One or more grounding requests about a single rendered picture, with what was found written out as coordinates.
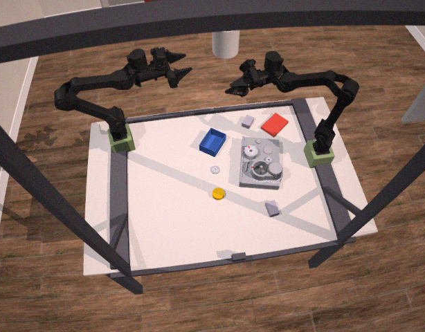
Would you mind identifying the grey gear with red arrow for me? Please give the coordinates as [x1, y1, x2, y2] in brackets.
[244, 145, 258, 160]

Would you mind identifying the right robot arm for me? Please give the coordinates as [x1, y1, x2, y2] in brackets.
[263, 51, 359, 156]

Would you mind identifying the red flat block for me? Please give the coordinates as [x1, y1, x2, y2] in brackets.
[261, 113, 289, 137]

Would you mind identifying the blue open-top box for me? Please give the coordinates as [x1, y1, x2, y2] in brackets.
[199, 128, 226, 157]

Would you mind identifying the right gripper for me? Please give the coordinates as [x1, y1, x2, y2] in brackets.
[225, 67, 267, 97]

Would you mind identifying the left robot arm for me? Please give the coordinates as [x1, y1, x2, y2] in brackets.
[54, 47, 165, 142]

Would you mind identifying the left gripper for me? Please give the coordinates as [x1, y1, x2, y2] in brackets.
[148, 47, 192, 89]

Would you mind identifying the short yellow cylinder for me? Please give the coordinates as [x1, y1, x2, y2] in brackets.
[212, 187, 224, 200]

